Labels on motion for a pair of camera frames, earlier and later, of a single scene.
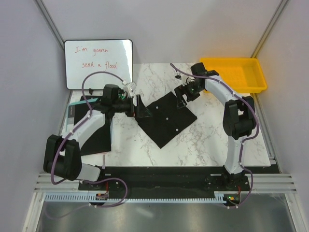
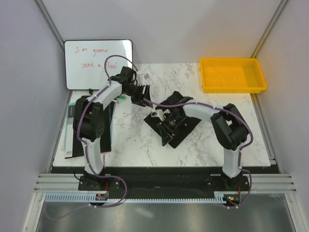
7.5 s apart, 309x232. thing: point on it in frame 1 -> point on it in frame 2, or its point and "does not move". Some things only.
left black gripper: [142, 111] -> [139, 100]
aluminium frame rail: [263, 183] does not move
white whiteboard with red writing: [82, 57] does not move
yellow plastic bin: [242, 75] does not move
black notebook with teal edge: [71, 112] does not move
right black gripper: [181, 91] -> [166, 137]
